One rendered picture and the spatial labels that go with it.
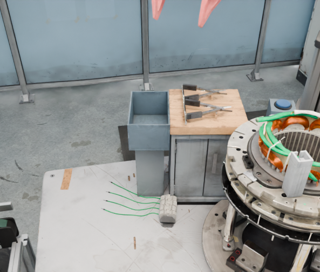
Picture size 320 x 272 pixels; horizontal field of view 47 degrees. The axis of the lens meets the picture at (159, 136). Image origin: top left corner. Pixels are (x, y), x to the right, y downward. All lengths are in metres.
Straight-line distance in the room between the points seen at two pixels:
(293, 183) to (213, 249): 0.36
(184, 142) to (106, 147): 1.65
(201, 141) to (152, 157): 0.15
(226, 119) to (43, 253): 0.59
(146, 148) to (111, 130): 1.77
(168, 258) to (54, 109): 2.22
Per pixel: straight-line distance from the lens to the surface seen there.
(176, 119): 0.95
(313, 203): 0.74
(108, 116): 2.89
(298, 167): 0.69
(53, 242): 1.06
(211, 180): 1.06
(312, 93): 1.27
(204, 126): 0.93
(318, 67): 1.23
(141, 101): 1.08
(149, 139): 0.95
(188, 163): 1.01
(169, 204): 1.06
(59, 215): 1.12
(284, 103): 1.10
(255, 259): 0.94
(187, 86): 1.04
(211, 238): 1.02
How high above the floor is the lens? 1.60
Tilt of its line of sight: 37 degrees down
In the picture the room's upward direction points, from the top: straight up
